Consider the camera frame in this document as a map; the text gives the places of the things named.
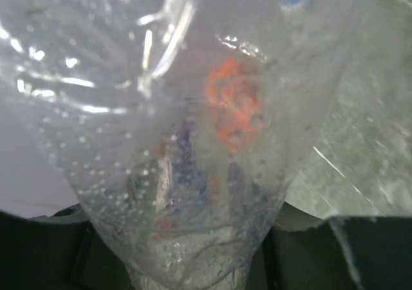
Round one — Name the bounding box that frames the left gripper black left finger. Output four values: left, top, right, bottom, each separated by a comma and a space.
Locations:
1, 206, 132, 289

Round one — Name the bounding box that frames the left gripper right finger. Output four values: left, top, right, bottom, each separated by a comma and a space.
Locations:
247, 206, 411, 289

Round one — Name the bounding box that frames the clear plastic bottle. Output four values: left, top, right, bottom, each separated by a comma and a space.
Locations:
1, 0, 373, 289

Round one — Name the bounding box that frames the orange snack box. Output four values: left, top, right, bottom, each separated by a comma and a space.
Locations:
204, 57, 264, 154

